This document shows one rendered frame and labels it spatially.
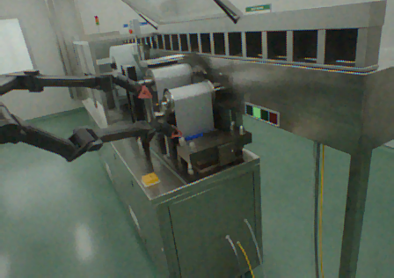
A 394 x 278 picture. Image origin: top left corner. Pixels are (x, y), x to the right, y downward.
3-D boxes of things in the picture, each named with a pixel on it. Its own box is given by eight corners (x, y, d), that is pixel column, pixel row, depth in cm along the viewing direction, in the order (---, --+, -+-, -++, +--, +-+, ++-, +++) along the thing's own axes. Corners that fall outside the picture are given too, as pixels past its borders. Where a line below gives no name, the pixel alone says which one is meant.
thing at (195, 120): (178, 142, 161) (174, 112, 155) (214, 132, 171) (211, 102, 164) (179, 142, 161) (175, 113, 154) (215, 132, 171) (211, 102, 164)
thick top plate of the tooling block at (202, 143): (177, 154, 158) (176, 143, 156) (236, 135, 174) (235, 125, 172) (190, 164, 144) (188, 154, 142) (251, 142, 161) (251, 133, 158)
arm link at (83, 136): (75, 168, 111) (61, 150, 114) (100, 144, 113) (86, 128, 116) (-19, 141, 69) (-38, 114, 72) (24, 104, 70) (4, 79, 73)
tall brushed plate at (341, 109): (125, 71, 359) (120, 47, 348) (145, 68, 370) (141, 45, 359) (353, 159, 98) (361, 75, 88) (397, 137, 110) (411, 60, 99)
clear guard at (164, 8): (104, -14, 204) (104, -15, 204) (160, 23, 231) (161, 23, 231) (153, -55, 116) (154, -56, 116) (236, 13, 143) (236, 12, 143)
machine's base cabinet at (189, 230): (100, 164, 377) (83, 103, 346) (145, 150, 403) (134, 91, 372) (179, 324, 165) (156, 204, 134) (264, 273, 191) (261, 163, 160)
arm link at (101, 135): (91, 143, 107) (76, 125, 110) (85, 154, 109) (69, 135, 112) (157, 130, 145) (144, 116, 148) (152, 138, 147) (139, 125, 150)
